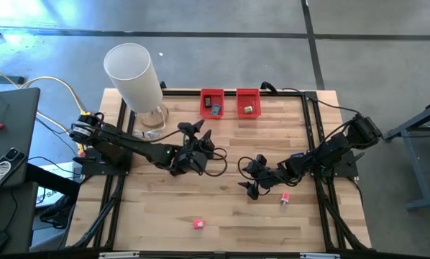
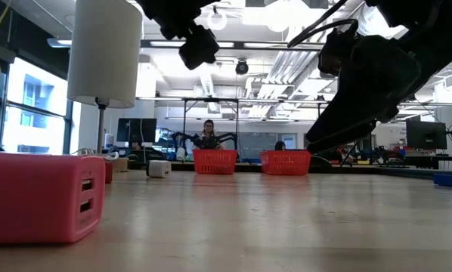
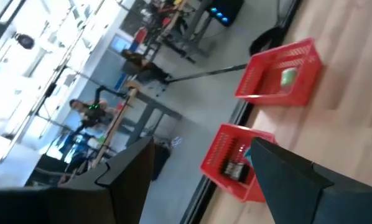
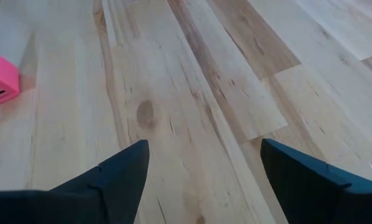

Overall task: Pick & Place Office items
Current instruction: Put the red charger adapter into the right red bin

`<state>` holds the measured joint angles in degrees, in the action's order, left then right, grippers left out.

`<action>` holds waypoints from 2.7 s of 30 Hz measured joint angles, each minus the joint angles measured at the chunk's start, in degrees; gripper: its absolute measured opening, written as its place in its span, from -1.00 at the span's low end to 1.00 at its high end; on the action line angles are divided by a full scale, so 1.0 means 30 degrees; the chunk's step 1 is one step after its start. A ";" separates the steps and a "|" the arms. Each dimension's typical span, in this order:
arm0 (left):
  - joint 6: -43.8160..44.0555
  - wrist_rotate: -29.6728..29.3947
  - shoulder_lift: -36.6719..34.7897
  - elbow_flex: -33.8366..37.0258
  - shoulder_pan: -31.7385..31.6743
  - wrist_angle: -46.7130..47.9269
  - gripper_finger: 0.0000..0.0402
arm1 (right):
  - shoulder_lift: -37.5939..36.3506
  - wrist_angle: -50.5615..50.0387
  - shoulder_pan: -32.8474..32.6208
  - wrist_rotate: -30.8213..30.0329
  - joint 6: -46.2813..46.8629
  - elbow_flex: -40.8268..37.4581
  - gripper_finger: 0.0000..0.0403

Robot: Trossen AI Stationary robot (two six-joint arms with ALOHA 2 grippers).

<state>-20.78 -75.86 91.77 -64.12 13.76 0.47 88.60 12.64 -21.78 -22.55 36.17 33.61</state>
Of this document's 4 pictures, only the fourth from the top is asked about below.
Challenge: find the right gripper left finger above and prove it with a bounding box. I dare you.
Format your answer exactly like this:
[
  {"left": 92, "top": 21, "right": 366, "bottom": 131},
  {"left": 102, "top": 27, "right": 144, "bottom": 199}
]
[{"left": 0, "top": 139, "right": 150, "bottom": 224}]

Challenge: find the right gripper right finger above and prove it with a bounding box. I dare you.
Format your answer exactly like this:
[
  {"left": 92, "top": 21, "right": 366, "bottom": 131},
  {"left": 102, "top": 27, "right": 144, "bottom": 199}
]
[{"left": 260, "top": 138, "right": 372, "bottom": 224}]

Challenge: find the pink USB charger cube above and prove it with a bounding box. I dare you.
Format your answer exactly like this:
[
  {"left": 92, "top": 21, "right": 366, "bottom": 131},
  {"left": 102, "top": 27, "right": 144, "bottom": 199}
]
[{"left": 0, "top": 54, "right": 21, "bottom": 106}]

